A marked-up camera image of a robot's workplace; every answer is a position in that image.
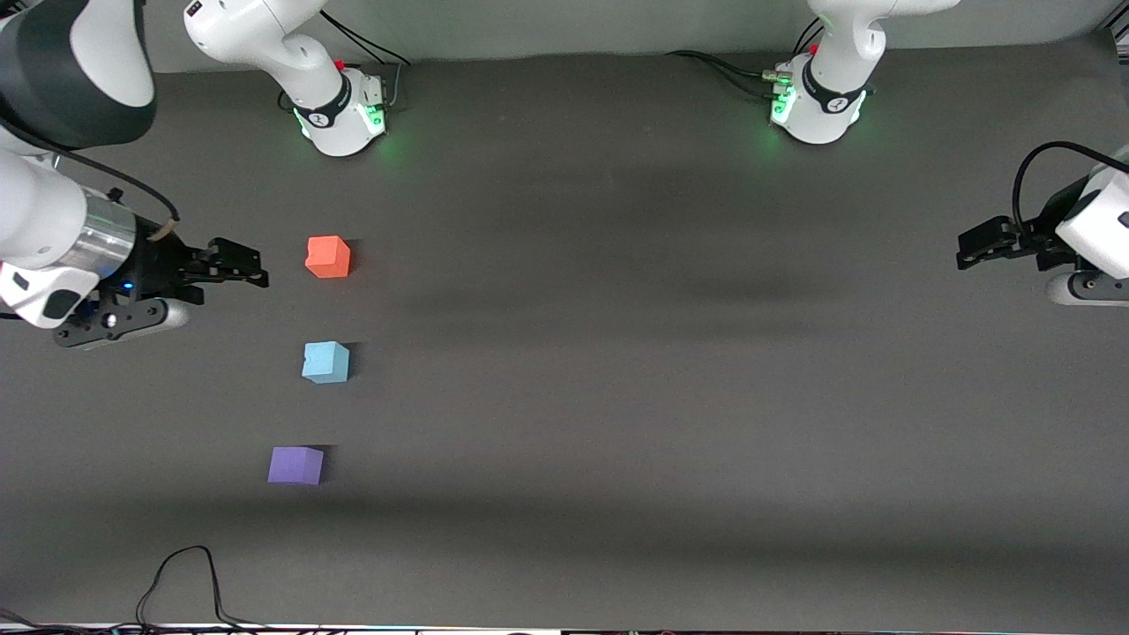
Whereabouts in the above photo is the light blue foam block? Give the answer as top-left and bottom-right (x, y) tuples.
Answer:
(302, 341), (350, 385)

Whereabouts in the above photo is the orange foam block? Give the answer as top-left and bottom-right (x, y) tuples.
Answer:
(305, 235), (352, 280)

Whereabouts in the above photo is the purple foam block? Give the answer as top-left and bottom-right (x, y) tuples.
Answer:
(267, 446), (325, 487)

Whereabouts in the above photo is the black right arm base cable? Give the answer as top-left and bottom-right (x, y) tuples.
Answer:
(319, 9), (414, 67)

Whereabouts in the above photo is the black looped cable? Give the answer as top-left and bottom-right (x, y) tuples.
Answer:
(135, 545), (265, 631)

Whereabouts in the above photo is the black cable at table edge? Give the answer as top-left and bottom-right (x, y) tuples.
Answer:
(0, 607), (116, 634)

